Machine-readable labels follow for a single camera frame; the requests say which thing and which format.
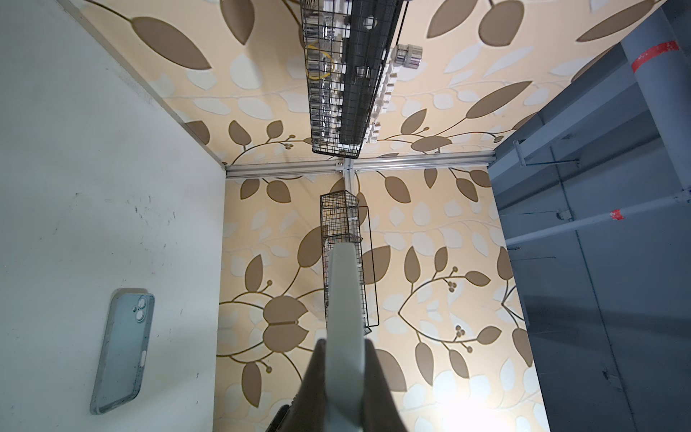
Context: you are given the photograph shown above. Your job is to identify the aluminium frame bars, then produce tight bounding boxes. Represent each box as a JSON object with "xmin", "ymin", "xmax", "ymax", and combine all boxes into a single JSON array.
[{"xmin": 225, "ymin": 151, "xmax": 496, "ymax": 179}]

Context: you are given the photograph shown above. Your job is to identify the right wall wire basket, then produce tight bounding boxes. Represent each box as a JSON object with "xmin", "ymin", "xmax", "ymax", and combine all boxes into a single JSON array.
[{"xmin": 320, "ymin": 190, "xmax": 380, "ymax": 336}]

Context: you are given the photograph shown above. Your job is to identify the back wall wire basket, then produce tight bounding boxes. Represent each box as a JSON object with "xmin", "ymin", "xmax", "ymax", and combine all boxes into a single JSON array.
[{"xmin": 300, "ymin": 1, "xmax": 422, "ymax": 159}]

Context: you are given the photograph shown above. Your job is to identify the wall wire basket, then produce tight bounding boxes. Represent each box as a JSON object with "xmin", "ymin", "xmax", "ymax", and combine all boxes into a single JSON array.
[
  {"xmin": 320, "ymin": 190, "xmax": 380, "ymax": 336},
  {"xmin": 300, "ymin": 1, "xmax": 422, "ymax": 159}
]

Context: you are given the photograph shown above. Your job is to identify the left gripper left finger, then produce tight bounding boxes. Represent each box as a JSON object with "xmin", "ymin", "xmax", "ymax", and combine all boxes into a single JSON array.
[{"xmin": 267, "ymin": 338, "xmax": 327, "ymax": 432}]

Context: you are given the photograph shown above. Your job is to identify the light blue phone case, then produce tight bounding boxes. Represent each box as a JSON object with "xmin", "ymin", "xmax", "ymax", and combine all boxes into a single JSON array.
[{"xmin": 90, "ymin": 288, "xmax": 155, "ymax": 415}]

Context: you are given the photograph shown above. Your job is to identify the black smartphone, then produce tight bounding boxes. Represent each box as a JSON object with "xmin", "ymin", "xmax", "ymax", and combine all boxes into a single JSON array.
[{"xmin": 324, "ymin": 243, "xmax": 365, "ymax": 431}]

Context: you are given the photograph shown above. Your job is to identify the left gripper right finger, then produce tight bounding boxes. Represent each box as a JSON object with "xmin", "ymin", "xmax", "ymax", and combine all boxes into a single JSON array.
[{"xmin": 363, "ymin": 339, "xmax": 407, "ymax": 432}]

